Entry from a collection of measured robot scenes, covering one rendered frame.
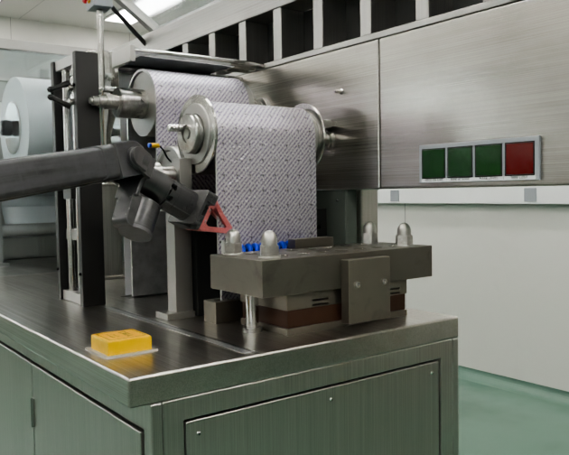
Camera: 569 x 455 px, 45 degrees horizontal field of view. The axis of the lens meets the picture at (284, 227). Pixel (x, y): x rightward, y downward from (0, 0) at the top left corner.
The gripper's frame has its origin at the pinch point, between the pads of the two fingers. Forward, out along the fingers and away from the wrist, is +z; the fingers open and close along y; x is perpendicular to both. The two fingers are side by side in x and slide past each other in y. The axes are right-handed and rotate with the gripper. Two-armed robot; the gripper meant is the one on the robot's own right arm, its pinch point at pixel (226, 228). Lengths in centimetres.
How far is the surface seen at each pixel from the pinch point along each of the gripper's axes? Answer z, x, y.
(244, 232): 3.8, 1.0, 0.3
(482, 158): 20.4, 24.7, 34.9
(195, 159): -8.8, 10.0, -5.7
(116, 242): 12, -1, -75
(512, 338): 270, 57, -120
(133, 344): -14.5, -25.8, 13.4
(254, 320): 4.7, -14.5, 12.8
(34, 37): 48, 202, -556
